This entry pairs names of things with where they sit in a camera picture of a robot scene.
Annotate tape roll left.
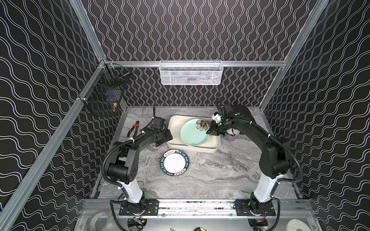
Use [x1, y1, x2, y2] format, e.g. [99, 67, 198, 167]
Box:
[89, 212, 111, 231]

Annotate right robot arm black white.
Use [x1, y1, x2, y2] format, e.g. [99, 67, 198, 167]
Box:
[207, 101, 303, 215]

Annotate black wire basket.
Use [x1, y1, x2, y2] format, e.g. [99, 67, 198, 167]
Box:
[82, 64, 132, 117]

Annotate orange black pliers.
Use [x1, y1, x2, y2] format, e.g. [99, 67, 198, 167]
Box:
[126, 120, 140, 138]

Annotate white tape roll right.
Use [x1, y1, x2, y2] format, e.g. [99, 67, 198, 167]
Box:
[286, 219, 312, 231]

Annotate cream plastic bin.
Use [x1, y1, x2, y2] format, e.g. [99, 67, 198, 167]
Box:
[167, 115, 221, 153]

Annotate mint green flower plate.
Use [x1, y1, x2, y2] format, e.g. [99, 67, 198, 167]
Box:
[180, 118, 210, 146]

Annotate lavender mug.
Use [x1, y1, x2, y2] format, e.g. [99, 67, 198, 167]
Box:
[224, 128, 240, 142]

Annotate white wire mesh basket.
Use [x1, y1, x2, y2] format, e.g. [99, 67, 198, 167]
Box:
[159, 60, 224, 85]

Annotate white plate green rim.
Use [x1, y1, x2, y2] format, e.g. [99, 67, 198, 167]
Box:
[160, 149, 190, 177]

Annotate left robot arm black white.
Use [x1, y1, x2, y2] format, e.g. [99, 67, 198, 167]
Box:
[102, 116, 173, 216]

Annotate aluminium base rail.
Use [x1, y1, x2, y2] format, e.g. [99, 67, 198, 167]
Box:
[77, 198, 314, 218]

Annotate black zipper case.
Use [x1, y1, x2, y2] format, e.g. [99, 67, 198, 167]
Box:
[239, 105, 256, 123]

